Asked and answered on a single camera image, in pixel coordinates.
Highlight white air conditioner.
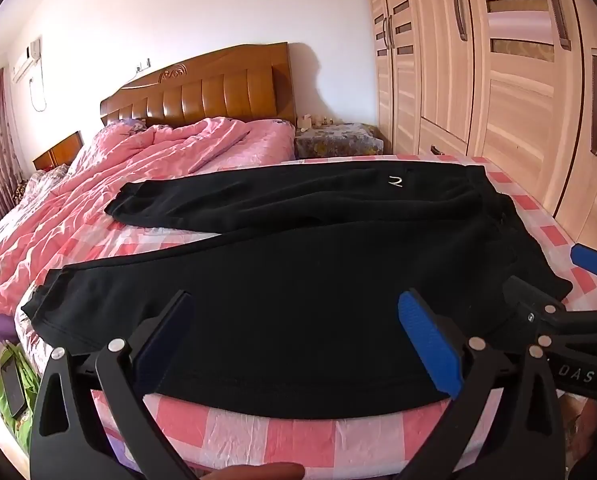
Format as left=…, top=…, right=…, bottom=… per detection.
left=12, top=37, right=44, bottom=82

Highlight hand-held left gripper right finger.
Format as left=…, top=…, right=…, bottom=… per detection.
left=397, top=289, right=564, bottom=480

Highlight air conditioner cable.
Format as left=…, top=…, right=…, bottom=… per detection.
left=28, top=77, right=49, bottom=113

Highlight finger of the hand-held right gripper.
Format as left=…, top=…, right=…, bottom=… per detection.
left=501, top=275, right=567, bottom=323
left=570, top=242, right=597, bottom=282

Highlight person's left hand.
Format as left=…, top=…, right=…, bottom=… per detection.
left=211, top=462, right=307, bottom=480

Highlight pink quilt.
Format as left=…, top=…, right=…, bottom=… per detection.
left=0, top=116, right=296, bottom=321

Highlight wooden headboard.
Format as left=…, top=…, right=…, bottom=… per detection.
left=100, top=42, right=298, bottom=128
left=32, top=131, right=83, bottom=171

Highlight dark phone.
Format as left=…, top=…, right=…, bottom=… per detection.
left=1, top=360, right=26, bottom=418

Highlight floral pillow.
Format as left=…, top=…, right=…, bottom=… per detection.
left=11, top=165, right=72, bottom=206

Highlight light wooden wardrobe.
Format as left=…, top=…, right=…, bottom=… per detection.
left=363, top=0, right=597, bottom=251

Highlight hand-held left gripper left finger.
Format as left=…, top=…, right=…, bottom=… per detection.
left=28, top=289, right=200, bottom=480

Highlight green bag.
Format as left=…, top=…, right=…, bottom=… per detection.
left=0, top=340, right=42, bottom=456

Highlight nightstand with floral cover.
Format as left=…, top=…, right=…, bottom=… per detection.
left=294, top=124, right=383, bottom=160

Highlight pink checked bedsheet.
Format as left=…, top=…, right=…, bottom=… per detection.
left=13, top=152, right=597, bottom=480

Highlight black pants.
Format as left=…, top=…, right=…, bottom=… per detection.
left=21, top=160, right=574, bottom=418

